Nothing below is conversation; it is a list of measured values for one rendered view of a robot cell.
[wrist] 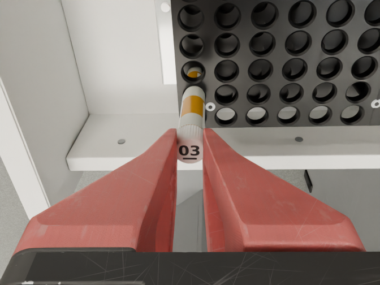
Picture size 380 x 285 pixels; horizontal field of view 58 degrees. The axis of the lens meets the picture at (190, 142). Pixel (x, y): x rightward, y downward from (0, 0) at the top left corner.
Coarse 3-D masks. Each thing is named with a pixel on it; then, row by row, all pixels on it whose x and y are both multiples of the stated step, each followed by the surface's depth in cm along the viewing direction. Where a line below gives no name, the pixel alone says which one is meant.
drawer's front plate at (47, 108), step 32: (0, 0) 16; (32, 0) 19; (0, 32) 16; (32, 32) 19; (64, 32) 23; (0, 64) 16; (32, 64) 19; (64, 64) 23; (0, 96) 17; (32, 96) 19; (64, 96) 23; (0, 128) 18; (32, 128) 19; (64, 128) 23; (32, 160) 19; (64, 160) 23; (32, 192) 20; (64, 192) 23
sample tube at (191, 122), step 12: (192, 96) 15; (204, 96) 16; (192, 108) 14; (204, 108) 15; (180, 120) 14; (192, 120) 14; (204, 120) 14; (180, 132) 13; (192, 132) 13; (180, 144) 12; (192, 144) 12; (180, 156) 13; (192, 156) 13
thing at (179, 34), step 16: (176, 0) 16; (192, 0) 16; (208, 0) 16; (176, 16) 17; (208, 16) 17; (176, 32) 17; (192, 32) 17; (208, 32) 17; (176, 48) 18; (208, 48) 18; (176, 64) 18; (208, 64) 18; (176, 80) 19; (192, 80) 19; (208, 80) 19; (208, 96) 19; (208, 112) 20
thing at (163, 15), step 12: (156, 0) 21; (168, 0) 21; (156, 12) 22; (168, 12) 22; (168, 24) 22; (168, 36) 23; (168, 48) 23; (168, 60) 24; (168, 72) 24; (168, 84) 25
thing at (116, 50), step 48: (96, 0) 23; (144, 0) 23; (96, 48) 25; (144, 48) 24; (96, 96) 27; (144, 96) 27; (96, 144) 24; (144, 144) 24; (240, 144) 23; (288, 144) 23; (336, 144) 23
